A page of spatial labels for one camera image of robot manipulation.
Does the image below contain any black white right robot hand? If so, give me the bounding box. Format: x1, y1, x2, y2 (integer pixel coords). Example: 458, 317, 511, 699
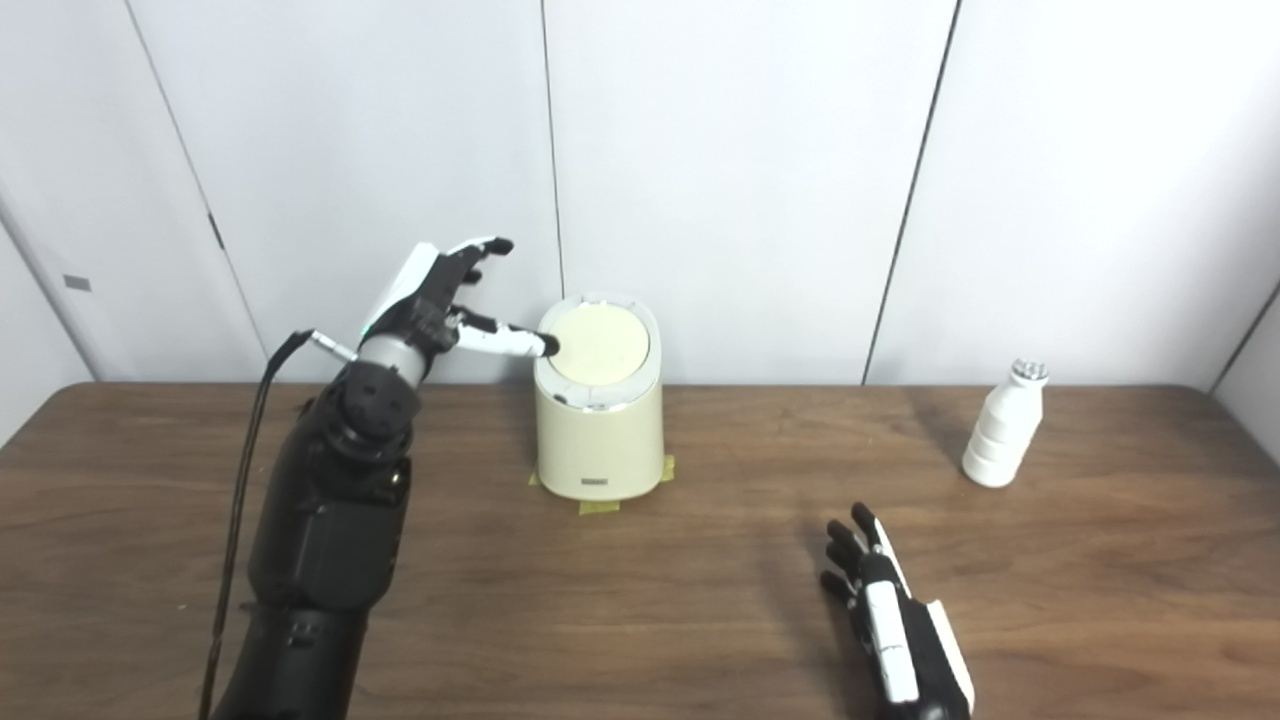
820, 502, 976, 720

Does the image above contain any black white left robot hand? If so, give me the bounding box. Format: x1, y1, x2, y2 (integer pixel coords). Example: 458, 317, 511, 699
358, 236, 561, 366

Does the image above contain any round cream bin lid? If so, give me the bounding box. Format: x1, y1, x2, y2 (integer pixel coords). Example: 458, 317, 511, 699
548, 303, 652, 386

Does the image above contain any cream-colored bin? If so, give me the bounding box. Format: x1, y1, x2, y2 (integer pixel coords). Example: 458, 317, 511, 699
533, 292, 665, 502

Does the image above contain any small white plastic bottle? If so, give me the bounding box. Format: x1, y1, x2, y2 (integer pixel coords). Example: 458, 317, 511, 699
961, 359, 1050, 489

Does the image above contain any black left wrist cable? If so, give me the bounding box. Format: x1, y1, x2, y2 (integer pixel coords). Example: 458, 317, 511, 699
197, 330, 358, 720

